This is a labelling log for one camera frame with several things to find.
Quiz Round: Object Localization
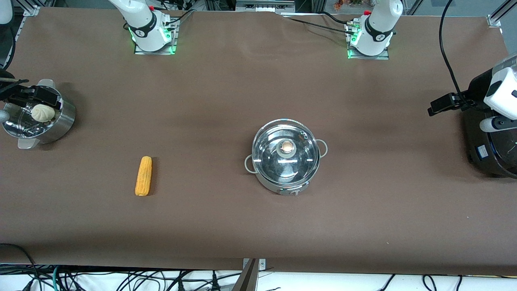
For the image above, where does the yellow corn cob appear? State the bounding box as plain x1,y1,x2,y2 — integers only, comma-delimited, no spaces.
135,156,153,196

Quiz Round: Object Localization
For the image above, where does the glass pot lid with knob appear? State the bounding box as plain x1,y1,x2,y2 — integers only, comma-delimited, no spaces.
252,119,321,181

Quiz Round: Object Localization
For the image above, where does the steel steamer pot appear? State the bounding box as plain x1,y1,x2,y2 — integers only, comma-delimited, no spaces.
2,79,76,150

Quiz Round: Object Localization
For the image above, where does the white steamed bun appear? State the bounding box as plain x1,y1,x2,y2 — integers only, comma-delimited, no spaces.
32,103,55,123

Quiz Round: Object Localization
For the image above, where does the black rice cooker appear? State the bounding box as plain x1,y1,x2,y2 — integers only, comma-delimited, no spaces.
462,81,517,179

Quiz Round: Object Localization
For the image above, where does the brown table cover sheet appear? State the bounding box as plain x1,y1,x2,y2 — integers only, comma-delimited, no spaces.
0,6,517,276

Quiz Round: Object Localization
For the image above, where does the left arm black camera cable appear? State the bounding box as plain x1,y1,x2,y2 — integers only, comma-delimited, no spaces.
439,0,466,99

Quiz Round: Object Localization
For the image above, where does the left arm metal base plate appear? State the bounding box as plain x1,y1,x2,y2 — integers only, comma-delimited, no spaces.
345,22,390,60

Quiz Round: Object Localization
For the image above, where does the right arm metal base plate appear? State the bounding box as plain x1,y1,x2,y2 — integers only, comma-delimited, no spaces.
133,18,179,55

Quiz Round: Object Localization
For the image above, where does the black base cable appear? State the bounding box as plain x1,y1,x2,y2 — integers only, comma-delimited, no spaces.
283,15,357,37
162,8,197,25

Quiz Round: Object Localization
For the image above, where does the steel pot with handles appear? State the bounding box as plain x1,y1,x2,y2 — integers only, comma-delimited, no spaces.
244,118,328,196

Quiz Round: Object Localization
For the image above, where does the grey metal rail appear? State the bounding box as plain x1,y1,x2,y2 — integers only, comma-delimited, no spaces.
235,0,296,13

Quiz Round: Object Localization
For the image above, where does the small metal bracket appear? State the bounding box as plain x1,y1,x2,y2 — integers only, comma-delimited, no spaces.
242,258,266,271

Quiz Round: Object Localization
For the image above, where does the dark camera pole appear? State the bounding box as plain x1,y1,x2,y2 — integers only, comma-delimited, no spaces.
232,259,259,291

